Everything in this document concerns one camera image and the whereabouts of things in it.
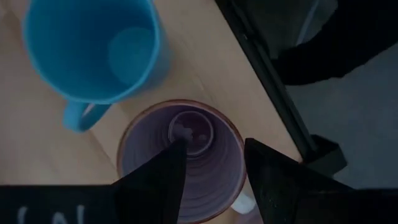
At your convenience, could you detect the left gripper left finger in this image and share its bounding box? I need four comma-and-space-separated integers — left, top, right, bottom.
111, 138, 189, 224

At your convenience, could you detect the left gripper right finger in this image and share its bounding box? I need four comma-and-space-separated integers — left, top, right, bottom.
244, 138, 352, 224

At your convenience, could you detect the dark purple ribbed mug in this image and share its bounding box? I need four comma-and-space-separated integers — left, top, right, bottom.
116, 98, 258, 224

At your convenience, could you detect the black bulky floor object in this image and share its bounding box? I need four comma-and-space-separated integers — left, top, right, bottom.
269, 0, 398, 87

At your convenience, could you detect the light blue faceted mug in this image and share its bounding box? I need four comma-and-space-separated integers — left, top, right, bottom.
22, 0, 171, 134

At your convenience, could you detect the black table edge rail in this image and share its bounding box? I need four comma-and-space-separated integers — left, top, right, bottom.
213, 0, 348, 179

